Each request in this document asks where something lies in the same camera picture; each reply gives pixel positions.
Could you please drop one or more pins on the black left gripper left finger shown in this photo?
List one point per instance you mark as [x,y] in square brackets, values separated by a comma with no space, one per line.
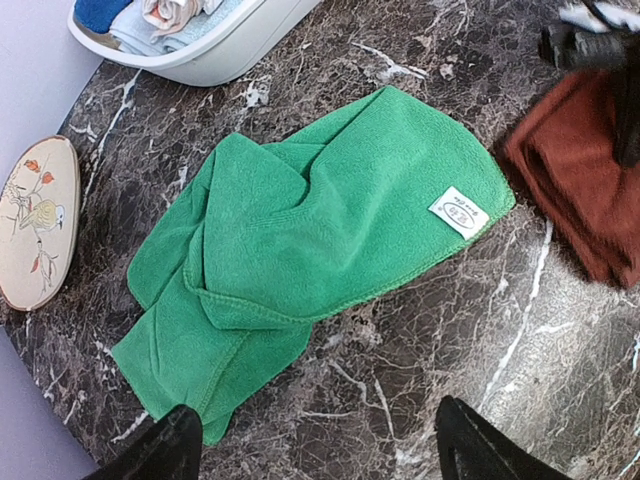
[170,449]

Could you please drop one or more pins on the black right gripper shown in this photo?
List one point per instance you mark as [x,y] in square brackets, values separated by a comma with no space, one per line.
[600,35]

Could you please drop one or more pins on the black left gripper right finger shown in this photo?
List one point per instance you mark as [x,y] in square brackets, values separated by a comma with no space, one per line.
[470,447]

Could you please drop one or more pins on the brown towel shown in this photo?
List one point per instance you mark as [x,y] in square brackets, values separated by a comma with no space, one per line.
[564,151]

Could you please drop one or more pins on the orange bunny pattern towel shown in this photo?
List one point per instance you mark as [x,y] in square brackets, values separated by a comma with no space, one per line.
[171,16]

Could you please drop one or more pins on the green microfibre towel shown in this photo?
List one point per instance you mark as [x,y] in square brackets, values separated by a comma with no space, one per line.
[269,239]

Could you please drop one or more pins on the round beige embroidered cloth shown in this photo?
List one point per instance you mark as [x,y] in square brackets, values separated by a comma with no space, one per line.
[39,223]

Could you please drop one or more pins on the grey plastic basin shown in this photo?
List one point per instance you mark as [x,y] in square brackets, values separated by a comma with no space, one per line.
[225,53]

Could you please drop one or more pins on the light blue rolled towel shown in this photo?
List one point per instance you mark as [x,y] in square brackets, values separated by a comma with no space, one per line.
[135,36]

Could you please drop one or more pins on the dark blue rolled towel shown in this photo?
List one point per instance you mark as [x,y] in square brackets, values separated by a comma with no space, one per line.
[98,15]

